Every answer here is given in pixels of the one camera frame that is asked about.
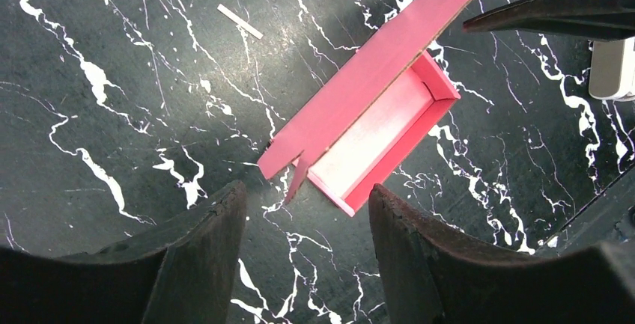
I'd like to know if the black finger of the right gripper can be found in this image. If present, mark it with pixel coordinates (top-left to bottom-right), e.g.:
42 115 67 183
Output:
463 0 634 41

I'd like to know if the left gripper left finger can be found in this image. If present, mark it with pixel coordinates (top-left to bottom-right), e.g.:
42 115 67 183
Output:
1 181 247 323

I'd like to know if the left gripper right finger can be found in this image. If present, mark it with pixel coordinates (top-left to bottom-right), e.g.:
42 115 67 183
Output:
368 184 634 323

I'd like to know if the pink paper box sheet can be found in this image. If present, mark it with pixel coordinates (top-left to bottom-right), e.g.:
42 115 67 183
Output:
258 0 471 216

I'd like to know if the small white plastic clip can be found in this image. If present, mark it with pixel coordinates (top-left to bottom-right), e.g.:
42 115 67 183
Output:
588 37 634 102

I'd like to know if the small white strip scrap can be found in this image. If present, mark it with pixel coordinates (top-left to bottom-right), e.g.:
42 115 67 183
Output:
217 4 263 40

